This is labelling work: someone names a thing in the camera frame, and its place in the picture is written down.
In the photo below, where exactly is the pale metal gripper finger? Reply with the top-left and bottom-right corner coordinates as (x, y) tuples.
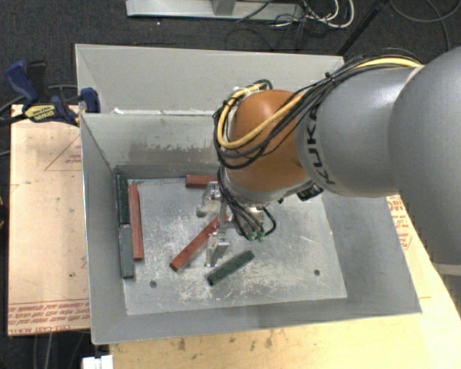
(204, 238), (231, 268)
(196, 199), (218, 218)

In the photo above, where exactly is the red-brown flat block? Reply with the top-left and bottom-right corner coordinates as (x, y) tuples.
(169, 213), (232, 272)
(184, 174), (218, 189)
(127, 183), (145, 262)

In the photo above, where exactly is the black cylinder on white bracket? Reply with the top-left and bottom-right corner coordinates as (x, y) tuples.
(296, 184), (325, 202)

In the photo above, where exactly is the grey metal bin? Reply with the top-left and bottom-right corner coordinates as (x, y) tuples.
(75, 43), (423, 346)

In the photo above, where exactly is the grey-green flat block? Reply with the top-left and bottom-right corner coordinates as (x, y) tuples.
(118, 224), (136, 280)

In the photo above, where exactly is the dark green flat block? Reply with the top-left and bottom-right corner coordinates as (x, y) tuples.
(206, 250), (256, 288)
(116, 173), (131, 226)

